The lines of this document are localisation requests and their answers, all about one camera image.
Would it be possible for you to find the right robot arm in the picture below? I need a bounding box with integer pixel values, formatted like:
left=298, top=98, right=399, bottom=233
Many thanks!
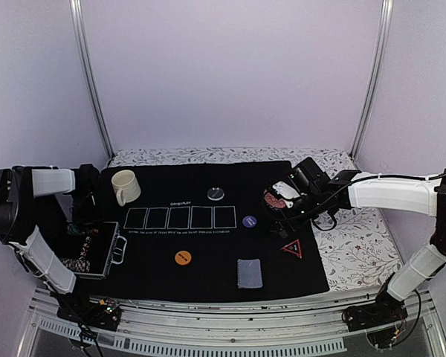
left=262, top=158, right=446, bottom=324

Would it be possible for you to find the lower poker chip row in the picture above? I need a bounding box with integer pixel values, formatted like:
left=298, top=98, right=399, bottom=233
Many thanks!
left=60, top=258, right=91, bottom=273

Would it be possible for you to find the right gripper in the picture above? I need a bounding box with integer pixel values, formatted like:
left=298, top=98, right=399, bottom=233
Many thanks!
left=267, top=190, right=325, bottom=239

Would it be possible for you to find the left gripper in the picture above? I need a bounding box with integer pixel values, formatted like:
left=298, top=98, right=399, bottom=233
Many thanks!
left=72, top=191, right=105, bottom=231

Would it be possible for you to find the poker chip row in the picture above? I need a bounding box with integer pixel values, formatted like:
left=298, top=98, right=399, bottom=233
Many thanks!
left=66, top=222, right=83, bottom=236
left=60, top=258, right=91, bottom=273

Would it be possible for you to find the black round dealer button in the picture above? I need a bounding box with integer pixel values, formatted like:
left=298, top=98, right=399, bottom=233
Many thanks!
left=207, top=187, right=224, bottom=202

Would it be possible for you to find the left aluminium frame post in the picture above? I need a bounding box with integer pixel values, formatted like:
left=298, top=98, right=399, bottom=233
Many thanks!
left=69, top=0, right=114, bottom=160

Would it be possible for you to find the purple small blind button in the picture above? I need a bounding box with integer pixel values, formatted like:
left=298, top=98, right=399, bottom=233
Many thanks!
left=242, top=216, right=257, bottom=228

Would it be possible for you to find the triangular all in button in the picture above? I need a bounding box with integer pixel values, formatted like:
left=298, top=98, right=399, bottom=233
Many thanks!
left=280, top=239, right=303, bottom=259

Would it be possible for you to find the cream ceramic mug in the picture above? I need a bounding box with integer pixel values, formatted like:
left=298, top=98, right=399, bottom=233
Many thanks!
left=111, top=170, right=141, bottom=207

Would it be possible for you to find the black poker felt mat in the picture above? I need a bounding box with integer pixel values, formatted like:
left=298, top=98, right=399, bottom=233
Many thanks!
left=85, top=161, right=329, bottom=303

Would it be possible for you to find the orange big blind button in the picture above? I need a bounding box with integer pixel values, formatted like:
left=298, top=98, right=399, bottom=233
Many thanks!
left=175, top=250, right=192, bottom=266

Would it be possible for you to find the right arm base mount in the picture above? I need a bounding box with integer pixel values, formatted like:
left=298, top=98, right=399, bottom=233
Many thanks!
left=341, top=286, right=408, bottom=350

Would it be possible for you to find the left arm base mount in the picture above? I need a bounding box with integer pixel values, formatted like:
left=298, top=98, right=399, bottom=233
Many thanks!
left=52, top=293, right=122, bottom=332

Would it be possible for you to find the right aluminium frame post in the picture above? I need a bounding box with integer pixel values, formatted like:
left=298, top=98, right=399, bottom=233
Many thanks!
left=349, top=0, right=394, bottom=161

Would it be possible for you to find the upper poker chip row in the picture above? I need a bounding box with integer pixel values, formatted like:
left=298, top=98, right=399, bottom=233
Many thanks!
left=66, top=222, right=83, bottom=236

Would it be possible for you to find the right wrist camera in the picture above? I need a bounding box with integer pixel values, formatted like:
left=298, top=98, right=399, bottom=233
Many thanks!
left=271, top=181, right=301, bottom=208

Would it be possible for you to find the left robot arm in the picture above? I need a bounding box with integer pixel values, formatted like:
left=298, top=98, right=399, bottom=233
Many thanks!
left=0, top=164, right=100, bottom=295

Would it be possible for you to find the aluminium frame post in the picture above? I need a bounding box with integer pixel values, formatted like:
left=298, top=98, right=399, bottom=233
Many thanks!
left=349, top=0, right=394, bottom=161
left=69, top=0, right=114, bottom=160

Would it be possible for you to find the blue playing card deck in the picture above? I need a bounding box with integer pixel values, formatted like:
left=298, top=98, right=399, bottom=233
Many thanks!
left=237, top=259, right=263, bottom=289

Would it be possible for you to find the aluminium poker chip case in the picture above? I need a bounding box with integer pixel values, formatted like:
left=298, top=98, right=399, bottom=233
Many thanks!
left=55, top=222, right=127, bottom=280

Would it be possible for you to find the red patterned bowl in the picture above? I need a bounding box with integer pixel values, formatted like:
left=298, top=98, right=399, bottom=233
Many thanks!
left=263, top=190, right=287, bottom=210

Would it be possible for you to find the floral patterned tablecloth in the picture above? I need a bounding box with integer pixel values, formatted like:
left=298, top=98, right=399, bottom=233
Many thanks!
left=107, top=147, right=403, bottom=292

